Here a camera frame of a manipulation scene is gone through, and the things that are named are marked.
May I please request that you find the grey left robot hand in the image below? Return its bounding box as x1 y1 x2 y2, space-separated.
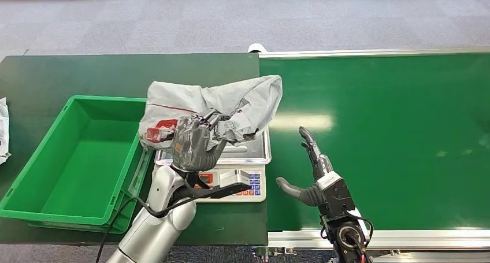
171 109 233 173

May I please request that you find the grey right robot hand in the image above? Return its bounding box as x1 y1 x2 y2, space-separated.
275 126 334 208

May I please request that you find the grey plastic mailer package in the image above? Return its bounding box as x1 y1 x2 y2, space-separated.
138 75 283 151

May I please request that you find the green conveyor belt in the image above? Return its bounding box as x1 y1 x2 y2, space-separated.
247 43 490 263

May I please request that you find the white electronic scale body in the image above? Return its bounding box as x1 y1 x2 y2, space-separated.
153 163 267 203

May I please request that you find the steel weighing tray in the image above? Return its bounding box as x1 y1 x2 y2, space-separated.
155 126 272 166

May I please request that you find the green plastic crate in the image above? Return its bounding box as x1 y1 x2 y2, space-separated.
0 95 155 235

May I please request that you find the white plastic bag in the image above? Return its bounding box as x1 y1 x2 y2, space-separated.
0 97 12 165

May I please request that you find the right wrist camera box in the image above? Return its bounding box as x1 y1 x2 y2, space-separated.
315 171 358 217

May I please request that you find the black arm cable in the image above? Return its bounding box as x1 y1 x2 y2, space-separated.
95 195 200 263

